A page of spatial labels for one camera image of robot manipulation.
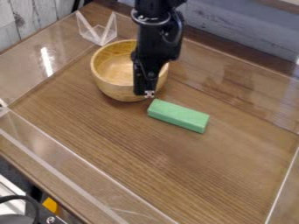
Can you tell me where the yellow and black device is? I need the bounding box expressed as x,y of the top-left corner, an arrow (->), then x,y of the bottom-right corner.
42,197 -> 74,224

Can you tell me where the black cable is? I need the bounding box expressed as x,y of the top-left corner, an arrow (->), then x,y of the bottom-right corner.
0,196 -> 43,224

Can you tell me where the clear acrylic tray wall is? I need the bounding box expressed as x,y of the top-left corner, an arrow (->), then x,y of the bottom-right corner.
0,100 -> 179,224

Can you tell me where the brown wooden bowl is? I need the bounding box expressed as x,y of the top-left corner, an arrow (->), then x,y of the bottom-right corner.
90,38 -> 171,102

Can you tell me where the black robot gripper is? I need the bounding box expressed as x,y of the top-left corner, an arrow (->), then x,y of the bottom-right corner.
131,10 -> 185,98

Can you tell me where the clear acrylic corner bracket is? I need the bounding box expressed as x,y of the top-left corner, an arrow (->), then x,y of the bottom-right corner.
75,11 -> 118,46

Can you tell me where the green rectangular block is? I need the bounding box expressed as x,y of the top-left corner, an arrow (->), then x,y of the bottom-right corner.
147,99 -> 211,133

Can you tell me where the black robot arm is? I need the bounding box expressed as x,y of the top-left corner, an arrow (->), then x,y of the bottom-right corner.
131,0 -> 187,98

